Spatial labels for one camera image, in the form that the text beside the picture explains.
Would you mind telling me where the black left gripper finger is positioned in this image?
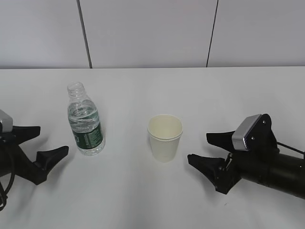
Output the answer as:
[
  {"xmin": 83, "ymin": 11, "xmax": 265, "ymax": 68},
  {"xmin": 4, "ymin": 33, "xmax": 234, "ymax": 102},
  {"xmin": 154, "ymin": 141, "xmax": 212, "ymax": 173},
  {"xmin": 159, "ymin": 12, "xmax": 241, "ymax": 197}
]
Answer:
[
  {"xmin": 35, "ymin": 146, "xmax": 69, "ymax": 175},
  {"xmin": 12, "ymin": 126, "xmax": 41, "ymax": 145}
]

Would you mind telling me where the white paper cup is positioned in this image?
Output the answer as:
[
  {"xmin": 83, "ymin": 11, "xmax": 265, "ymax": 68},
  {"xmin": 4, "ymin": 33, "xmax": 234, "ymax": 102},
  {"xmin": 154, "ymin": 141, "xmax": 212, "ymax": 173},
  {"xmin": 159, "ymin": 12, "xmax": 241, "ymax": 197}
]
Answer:
[{"xmin": 147, "ymin": 114, "xmax": 183, "ymax": 163}]

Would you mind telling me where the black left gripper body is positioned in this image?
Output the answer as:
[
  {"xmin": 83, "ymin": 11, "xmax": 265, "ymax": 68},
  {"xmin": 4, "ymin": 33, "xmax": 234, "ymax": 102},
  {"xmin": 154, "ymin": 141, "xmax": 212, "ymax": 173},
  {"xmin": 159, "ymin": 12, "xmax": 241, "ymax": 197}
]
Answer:
[{"xmin": 0, "ymin": 134, "xmax": 48, "ymax": 185}]

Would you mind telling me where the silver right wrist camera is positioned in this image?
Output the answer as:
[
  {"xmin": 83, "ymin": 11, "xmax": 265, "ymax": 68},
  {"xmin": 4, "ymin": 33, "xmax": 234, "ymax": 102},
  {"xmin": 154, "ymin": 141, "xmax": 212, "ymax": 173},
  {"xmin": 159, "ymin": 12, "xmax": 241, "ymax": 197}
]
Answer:
[{"xmin": 232, "ymin": 114, "xmax": 272, "ymax": 151}]

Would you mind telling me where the clear green-label water bottle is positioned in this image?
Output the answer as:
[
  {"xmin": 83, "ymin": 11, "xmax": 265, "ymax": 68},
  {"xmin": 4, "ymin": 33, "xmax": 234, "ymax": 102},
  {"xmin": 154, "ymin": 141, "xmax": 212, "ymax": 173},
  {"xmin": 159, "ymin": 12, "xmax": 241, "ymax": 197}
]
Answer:
[{"xmin": 67, "ymin": 82, "xmax": 105, "ymax": 156}]

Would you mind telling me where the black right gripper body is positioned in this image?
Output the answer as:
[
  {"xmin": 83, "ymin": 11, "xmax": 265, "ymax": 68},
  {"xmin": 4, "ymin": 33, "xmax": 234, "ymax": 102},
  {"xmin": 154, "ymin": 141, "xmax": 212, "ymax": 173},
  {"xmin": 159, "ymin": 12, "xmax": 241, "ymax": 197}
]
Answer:
[{"xmin": 215, "ymin": 147, "xmax": 280, "ymax": 194}]

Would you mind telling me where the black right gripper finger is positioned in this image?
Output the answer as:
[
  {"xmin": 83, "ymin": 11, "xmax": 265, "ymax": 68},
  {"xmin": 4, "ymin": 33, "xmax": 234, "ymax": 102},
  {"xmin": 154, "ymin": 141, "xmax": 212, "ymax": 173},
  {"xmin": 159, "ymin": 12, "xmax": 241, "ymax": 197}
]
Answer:
[
  {"xmin": 187, "ymin": 154, "xmax": 228, "ymax": 188},
  {"xmin": 206, "ymin": 131, "xmax": 235, "ymax": 153}
]

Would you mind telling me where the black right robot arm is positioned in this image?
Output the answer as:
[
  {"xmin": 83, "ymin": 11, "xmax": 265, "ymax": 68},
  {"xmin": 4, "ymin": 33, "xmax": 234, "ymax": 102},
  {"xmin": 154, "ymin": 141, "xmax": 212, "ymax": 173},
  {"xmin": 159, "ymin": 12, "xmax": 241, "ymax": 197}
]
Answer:
[{"xmin": 187, "ymin": 132, "xmax": 305, "ymax": 198}]

